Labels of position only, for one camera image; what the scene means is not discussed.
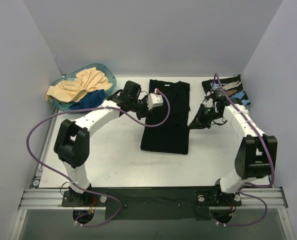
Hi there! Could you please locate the blue t shirt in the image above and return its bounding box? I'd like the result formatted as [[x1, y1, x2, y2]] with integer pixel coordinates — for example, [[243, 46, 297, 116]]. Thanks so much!
[[69, 89, 106, 110]]

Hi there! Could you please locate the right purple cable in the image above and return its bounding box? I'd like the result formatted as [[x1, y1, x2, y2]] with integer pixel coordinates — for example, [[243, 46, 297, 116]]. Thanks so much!
[[209, 72, 276, 228]]

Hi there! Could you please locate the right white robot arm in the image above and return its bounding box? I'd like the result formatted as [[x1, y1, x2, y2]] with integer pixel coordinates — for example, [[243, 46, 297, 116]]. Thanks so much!
[[188, 97, 278, 205]]

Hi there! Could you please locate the folded black printed t shirt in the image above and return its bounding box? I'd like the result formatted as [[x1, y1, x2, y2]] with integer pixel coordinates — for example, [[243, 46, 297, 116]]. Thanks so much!
[[201, 75, 251, 106]]

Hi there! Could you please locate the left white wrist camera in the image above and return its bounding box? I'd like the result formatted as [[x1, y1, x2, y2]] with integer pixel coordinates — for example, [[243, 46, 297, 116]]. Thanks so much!
[[146, 93, 164, 111]]

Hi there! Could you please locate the beige t shirt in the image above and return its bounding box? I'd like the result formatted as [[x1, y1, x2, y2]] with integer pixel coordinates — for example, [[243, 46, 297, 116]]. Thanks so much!
[[45, 67, 113, 103]]

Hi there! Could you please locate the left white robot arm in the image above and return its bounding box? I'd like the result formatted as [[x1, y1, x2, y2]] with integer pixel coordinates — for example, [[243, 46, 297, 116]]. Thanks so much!
[[54, 80, 164, 206]]

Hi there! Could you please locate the teal plastic basket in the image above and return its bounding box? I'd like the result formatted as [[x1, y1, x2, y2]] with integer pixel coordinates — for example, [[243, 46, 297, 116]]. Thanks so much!
[[50, 63, 117, 111]]

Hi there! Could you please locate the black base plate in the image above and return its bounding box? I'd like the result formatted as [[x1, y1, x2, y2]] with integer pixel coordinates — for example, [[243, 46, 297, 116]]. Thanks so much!
[[61, 185, 242, 221]]

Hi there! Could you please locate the aluminium frame rail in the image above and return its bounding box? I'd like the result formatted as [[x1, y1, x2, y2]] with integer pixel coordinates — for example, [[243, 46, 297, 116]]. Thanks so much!
[[19, 188, 288, 210]]

